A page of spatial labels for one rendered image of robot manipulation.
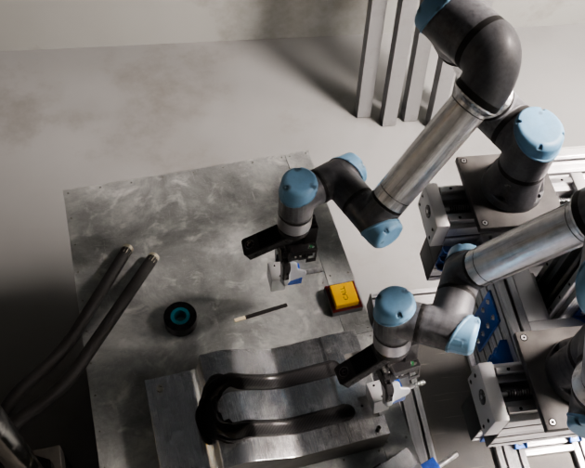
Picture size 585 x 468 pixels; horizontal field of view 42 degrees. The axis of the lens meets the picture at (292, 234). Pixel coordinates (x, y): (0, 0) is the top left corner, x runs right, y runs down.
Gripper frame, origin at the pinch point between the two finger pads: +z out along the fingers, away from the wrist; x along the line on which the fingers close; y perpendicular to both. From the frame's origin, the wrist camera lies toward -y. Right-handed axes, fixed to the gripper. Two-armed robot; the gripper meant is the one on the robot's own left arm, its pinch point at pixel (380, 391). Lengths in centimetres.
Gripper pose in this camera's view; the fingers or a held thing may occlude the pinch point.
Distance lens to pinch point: 170.5
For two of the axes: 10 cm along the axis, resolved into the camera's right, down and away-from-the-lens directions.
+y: 9.5, -2.7, 1.3
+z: 0.7, 6.2, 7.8
